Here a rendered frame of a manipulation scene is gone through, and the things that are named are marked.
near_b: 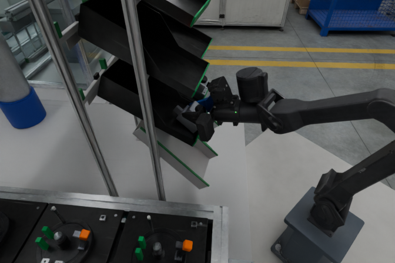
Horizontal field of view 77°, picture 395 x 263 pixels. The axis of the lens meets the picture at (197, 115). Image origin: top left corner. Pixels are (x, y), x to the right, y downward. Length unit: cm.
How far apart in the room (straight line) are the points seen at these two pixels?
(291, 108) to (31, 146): 111
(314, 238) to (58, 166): 95
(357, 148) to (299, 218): 196
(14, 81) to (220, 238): 104
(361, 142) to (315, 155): 158
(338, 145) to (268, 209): 172
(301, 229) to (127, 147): 75
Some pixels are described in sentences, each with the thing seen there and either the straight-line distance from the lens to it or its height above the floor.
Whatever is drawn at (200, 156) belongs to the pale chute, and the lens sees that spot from 87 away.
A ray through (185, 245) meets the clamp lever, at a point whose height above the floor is 107.
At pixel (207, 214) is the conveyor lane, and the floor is 96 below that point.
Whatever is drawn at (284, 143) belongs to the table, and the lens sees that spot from 119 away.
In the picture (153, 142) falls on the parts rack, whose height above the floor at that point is 120.
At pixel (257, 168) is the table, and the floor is 86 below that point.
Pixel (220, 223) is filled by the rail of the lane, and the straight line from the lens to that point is 82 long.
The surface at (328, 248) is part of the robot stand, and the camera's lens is 74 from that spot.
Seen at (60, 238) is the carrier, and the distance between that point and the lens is 78.
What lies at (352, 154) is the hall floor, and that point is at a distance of 259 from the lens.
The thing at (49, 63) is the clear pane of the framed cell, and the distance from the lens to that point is 158.
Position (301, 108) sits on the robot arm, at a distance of 54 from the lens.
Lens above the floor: 169
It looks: 41 degrees down
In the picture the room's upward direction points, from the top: straight up
